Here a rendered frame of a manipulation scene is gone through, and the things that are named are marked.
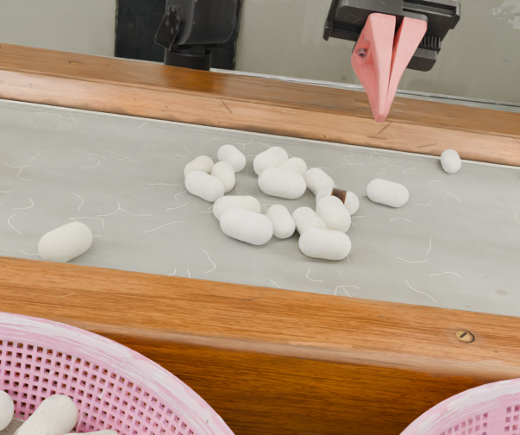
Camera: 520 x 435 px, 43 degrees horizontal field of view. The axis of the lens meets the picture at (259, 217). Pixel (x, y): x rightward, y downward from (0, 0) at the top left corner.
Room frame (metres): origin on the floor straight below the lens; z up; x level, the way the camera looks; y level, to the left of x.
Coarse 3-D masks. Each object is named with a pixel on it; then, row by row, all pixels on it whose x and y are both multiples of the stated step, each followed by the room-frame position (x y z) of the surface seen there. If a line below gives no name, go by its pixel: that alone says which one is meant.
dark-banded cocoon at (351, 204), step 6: (318, 192) 0.45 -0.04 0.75; (324, 192) 0.45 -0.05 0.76; (330, 192) 0.45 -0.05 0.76; (348, 192) 0.45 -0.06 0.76; (318, 198) 0.45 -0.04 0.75; (348, 198) 0.45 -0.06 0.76; (354, 198) 0.45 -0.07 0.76; (348, 204) 0.44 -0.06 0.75; (354, 204) 0.45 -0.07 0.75; (348, 210) 0.44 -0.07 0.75; (354, 210) 0.45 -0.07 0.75
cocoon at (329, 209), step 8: (320, 200) 0.43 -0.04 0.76; (328, 200) 0.43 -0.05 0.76; (336, 200) 0.43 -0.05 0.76; (320, 208) 0.43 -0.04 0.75; (328, 208) 0.42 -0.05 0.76; (336, 208) 0.42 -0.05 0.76; (344, 208) 0.42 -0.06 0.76; (320, 216) 0.42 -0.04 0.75; (328, 216) 0.41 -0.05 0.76; (336, 216) 0.41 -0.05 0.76; (344, 216) 0.41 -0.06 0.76; (328, 224) 0.41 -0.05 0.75; (336, 224) 0.41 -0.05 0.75; (344, 224) 0.41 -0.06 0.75; (344, 232) 0.41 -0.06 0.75
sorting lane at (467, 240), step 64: (0, 128) 0.52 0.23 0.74; (64, 128) 0.54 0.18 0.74; (128, 128) 0.57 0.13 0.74; (192, 128) 0.59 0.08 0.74; (0, 192) 0.40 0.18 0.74; (64, 192) 0.42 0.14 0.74; (128, 192) 0.43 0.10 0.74; (256, 192) 0.47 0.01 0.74; (448, 192) 0.53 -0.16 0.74; (512, 192) 0.55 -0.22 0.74; (128, 256) 0.35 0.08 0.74; (192, 256) 0.36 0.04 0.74; (256, 256) 0.37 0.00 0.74; (384, 256) 0.40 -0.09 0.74; (448, 256) 0.41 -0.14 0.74; (512, 256) 0.43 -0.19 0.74
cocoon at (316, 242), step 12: (312, 228) 0.39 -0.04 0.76; (300, 240) 0.38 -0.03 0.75; (312, 240) 0.38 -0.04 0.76; (324, 240) 0.38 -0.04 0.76; (336, 240) 0.38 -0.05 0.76; (348, 240) 0.38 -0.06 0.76; (312, 252) 0.37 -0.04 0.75; (324, 252) 0.37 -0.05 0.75; (336, 252) 0.37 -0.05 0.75; (348, 252) 0.38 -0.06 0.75
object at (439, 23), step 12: (336, 0) 0.55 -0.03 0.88; (408, 0) 0.55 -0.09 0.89; (420, 0) 0.55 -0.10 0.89; (432, 0) 0.55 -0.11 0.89; (444, 0) 0.55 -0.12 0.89; (420, 12) 0.55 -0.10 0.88; (432, 12) 0.55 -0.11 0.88; (444, 12) 0.55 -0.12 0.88; (456, 12) 0.55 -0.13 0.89; (324, 24) 0.59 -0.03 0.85; (336, 24) 0.58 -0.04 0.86; (348, 24) 0.58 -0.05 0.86; (432, 24) 0.57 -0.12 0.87; (444, 24) 0.57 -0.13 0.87; (456, 24) 0.56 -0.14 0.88; (324, 36) 0.58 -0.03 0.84; (336, 36) 0.58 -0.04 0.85; (348, 36) 0.58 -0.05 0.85; (444, 36) 0.58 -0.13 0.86
